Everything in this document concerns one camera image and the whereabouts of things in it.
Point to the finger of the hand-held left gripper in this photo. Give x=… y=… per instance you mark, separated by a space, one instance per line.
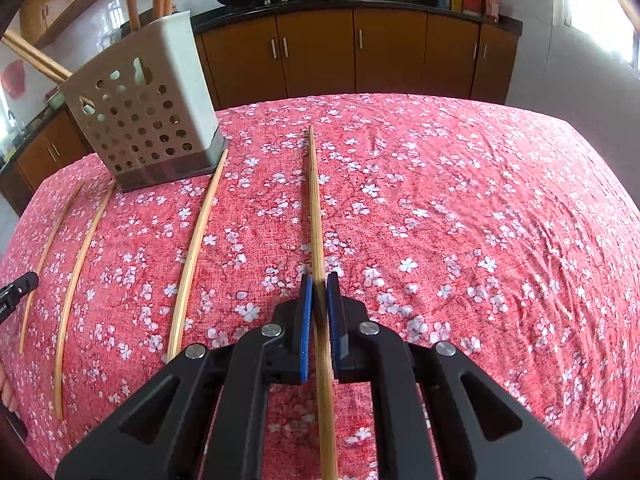
x=20 y=286

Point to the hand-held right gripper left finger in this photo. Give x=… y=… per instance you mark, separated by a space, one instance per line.
x=306 y=330

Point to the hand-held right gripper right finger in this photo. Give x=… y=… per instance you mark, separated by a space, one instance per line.
x=334 y=330

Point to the grey perforated chopstick holder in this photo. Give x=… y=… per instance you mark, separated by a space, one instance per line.
x=150 y=120

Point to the person's left hand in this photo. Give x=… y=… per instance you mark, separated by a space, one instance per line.
x=5 y=389

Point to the hanging red plastic bag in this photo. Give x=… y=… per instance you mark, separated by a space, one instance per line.
x=12 y=80

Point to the black kitchen countertop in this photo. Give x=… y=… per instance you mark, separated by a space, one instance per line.
x=380 y=0

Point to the yellow box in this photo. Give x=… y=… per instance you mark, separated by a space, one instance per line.
x=449 y=2

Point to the red sauce bottle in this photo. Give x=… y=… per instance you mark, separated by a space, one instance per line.
x=491 y=2

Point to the window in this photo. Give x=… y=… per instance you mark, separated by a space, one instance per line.
x=610 y=10

